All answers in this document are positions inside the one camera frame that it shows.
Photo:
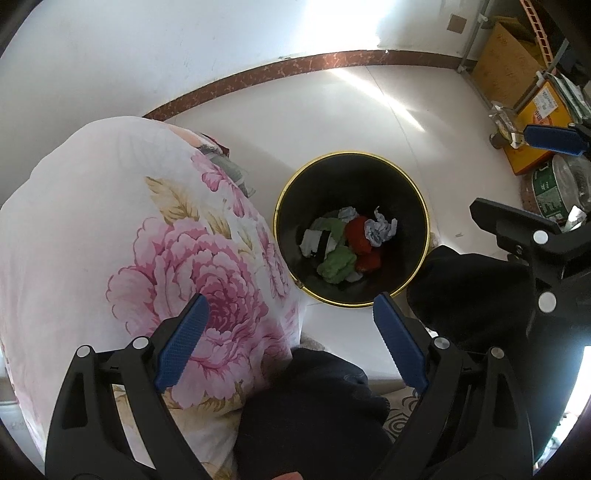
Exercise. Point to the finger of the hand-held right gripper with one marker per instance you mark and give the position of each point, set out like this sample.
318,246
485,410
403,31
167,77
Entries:
512,226
551,140

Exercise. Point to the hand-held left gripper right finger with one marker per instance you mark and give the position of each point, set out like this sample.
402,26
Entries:
399,341

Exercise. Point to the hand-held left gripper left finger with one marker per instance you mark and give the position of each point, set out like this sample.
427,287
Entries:
182,344

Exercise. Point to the black bin with gold rim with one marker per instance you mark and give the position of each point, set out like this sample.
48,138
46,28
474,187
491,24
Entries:
323,184

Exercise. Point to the yellow box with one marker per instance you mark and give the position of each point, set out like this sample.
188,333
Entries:
540,115

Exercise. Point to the cardboard box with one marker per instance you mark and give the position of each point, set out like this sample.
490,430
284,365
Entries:
505,60

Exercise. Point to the orange plastic rack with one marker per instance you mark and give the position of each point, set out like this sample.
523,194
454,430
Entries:
538,32

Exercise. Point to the person's left leg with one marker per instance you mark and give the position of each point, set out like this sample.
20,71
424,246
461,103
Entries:
314,410

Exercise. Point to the pink floral blanket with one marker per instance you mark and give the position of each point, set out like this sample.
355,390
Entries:
115,230

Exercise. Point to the grey striped cloth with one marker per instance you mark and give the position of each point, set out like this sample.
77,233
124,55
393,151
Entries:
231,168

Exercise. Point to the grey metal rack post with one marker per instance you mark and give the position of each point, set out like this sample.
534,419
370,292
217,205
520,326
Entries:
473,37

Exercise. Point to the beige wall plate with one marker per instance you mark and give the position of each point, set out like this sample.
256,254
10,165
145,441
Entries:
457,23

